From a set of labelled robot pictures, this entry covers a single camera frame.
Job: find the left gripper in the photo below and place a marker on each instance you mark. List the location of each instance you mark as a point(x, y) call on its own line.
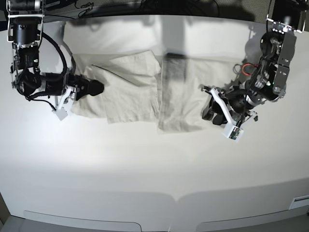
point(239, 100)

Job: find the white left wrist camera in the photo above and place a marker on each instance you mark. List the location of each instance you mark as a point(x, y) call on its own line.
point(232, 132)

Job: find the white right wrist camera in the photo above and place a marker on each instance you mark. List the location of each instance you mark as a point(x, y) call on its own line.
point(61, 113)

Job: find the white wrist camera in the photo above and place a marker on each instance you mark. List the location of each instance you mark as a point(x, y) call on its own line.
point(232, 132)
point(61, 113)

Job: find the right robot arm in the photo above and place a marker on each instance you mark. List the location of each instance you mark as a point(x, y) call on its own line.
point(25, 34)

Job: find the beige T-shirt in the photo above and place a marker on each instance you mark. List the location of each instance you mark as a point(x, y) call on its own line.
point(143, 87)

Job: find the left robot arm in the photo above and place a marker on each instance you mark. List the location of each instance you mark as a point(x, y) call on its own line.
point(267, 79)

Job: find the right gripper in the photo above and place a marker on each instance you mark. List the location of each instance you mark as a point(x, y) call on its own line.
point(57, 90)

